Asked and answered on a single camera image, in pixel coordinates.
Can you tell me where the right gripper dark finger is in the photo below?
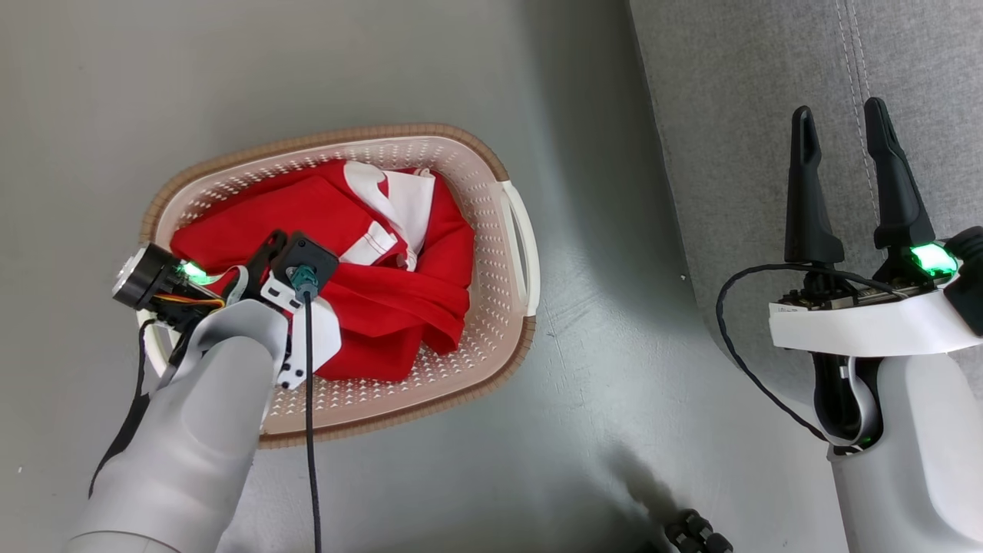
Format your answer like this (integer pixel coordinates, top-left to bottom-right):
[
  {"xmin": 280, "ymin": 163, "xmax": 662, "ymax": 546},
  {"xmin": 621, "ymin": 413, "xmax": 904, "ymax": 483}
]
[
  {"xmin": 864, "ymin": 97, "xmax": 937, "ymax": 282},
  {"xmin": 784, "ymin": 105, "xmax": 845, "ymax": 292}
]

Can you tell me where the red jacket with striped cuffs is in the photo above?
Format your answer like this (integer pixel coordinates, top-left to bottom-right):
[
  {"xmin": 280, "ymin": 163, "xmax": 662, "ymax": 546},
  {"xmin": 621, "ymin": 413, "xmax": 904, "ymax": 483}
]
[{"xmin": 307, "ymin": 161, "xmax": 477, "ymax": 382}]

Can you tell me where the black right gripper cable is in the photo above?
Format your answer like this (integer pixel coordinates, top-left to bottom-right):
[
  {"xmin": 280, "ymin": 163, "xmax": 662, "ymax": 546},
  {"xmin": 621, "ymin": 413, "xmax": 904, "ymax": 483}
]
[{"xmin": 715, "ymin": 263, "xmax": 911, "ymax": 455}]

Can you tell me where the right gripper body white flange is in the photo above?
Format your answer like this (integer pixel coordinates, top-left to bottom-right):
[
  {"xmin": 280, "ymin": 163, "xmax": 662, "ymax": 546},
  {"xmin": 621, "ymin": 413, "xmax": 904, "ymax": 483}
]
[{"xmin": 770, "ymin": 243, "xmax": 983, "ymax": 357}]

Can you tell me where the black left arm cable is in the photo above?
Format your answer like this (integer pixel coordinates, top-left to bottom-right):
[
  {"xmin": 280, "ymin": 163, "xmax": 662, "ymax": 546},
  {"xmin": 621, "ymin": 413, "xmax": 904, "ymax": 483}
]
[{"xmin": 88, "ymin": 319, "xmax": 156, "ymax": 500}]

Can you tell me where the grey fabric sofa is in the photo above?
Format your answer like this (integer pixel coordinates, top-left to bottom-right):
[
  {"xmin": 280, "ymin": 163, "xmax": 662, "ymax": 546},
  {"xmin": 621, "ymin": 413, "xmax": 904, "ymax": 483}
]
[{"xmin": 628, "ymin": 0, "xmax": 983, "ymax": 469}]

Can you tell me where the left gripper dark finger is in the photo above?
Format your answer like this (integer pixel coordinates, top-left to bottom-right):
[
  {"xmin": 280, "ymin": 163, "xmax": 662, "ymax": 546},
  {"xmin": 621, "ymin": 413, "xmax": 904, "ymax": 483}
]
[{"xmin": 246, "ymin": 229, "xmax": 287, "ymax": 300}]

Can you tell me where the black left camera cable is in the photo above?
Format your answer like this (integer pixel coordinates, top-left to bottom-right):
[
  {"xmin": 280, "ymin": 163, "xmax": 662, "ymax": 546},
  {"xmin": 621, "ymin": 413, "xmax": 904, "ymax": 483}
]
[{"xmin": 303, "ymin": 296, "xmax": 323, "ymax": 553}]

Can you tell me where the cream perforated laundry basket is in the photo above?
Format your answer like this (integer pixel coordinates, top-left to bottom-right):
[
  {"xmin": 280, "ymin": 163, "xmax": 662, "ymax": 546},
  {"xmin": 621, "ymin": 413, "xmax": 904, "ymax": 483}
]
[{"xmin": 138, "ymin": 123, "xmax": 541, "ymax": 450}]

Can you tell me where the teal cable connector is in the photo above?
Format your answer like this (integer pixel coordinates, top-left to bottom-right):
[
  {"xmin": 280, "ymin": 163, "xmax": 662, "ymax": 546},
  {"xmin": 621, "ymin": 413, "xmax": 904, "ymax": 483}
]
[{"xmin": 290, "ymin": 264, "xmax": 320, "ymax": 303}]

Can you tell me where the left gripper body white flange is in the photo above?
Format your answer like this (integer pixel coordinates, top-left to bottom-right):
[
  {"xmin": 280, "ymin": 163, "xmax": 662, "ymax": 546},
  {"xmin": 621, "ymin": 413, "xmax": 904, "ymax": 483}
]
[{"xmin": 112, "ymin": 243, "xmax": 343, "ymax": 390}]

